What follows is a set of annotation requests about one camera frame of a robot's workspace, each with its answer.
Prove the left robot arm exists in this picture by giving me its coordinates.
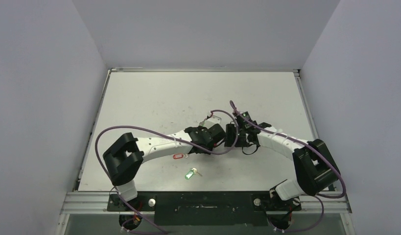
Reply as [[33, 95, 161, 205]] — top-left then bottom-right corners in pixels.
[[102, 124, 226, 211]]

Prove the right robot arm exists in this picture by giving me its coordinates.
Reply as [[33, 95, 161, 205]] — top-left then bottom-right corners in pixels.
[[225, 112, 340, 210]]

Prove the key with red tag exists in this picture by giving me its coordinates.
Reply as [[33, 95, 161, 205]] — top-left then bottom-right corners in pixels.
[[172, 153, 189, 160]]

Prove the key with green tag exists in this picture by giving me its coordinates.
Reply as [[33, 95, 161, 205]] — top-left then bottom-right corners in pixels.
[[185, 168, 203, 180]]

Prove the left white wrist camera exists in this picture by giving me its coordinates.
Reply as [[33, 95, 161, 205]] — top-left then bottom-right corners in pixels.
[[199, 115, 221, 128]]

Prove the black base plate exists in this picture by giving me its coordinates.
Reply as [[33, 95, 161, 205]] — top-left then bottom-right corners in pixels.
[[106, 191, 302, 228]]

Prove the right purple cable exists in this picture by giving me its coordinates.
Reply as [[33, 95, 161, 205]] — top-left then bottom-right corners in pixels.
[[229, 100, 347, 234]]

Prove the purple cable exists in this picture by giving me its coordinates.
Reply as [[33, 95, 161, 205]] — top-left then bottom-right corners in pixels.
[[95, 109, 240, 235], [229, 100, 347, 234]]

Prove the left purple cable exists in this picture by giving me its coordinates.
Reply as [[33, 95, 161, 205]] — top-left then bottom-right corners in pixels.
[[95, 109, 240, 235]]

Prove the aluminium front rail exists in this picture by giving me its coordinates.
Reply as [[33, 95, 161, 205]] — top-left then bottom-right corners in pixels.
[[60, 191, 352, 214]]

